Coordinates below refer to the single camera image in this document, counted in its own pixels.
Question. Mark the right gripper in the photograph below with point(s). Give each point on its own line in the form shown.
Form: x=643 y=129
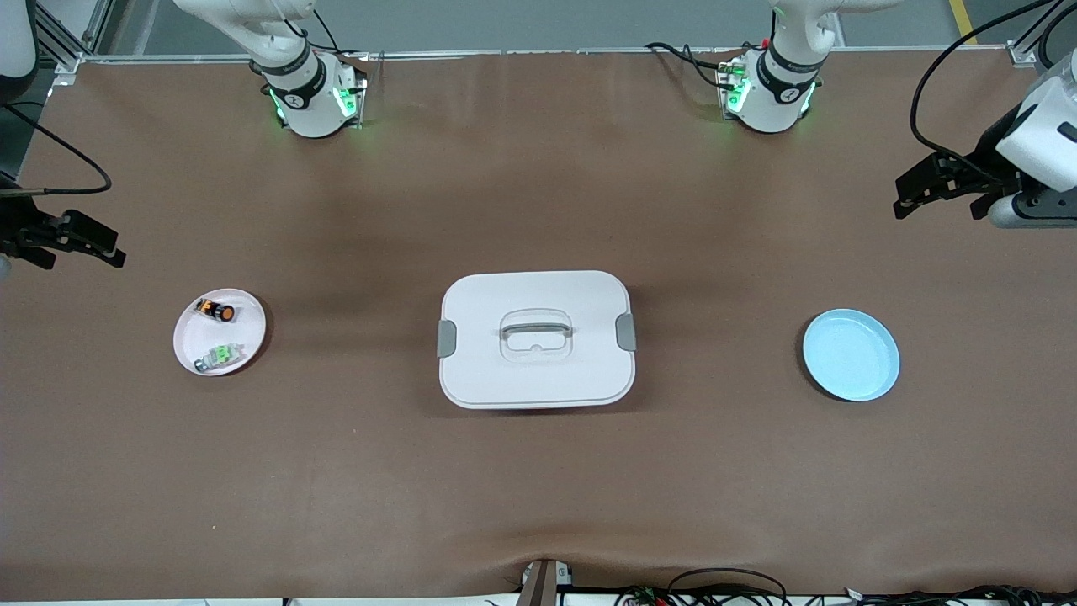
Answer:
x=18 y=231

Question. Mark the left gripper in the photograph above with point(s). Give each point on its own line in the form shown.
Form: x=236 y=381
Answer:
x=986 y=156

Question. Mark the orange push button switch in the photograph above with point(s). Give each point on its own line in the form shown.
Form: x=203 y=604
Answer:
x=224 y=313

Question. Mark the light blue round plate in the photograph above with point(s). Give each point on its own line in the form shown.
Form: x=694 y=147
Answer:
x=850 y=353

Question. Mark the pink round plate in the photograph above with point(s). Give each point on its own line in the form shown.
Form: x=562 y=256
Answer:
x=240 y=337

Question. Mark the white lidded box grey latches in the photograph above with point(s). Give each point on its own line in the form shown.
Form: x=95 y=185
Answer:
x=538 y=379

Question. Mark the brown table mat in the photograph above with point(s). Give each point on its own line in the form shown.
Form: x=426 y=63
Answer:
x=538 y=505

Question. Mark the aluminium frame post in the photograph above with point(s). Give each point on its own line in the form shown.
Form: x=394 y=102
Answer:
x=69 y=61
x=1022 y=52

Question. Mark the green push button switch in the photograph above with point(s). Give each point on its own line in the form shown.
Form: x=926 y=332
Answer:
x=220 y=355

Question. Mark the clear table edge rail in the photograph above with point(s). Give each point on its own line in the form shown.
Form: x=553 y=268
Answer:
x=547 y=53

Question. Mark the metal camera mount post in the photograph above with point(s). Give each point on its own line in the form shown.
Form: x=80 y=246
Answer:
x=543 y=585

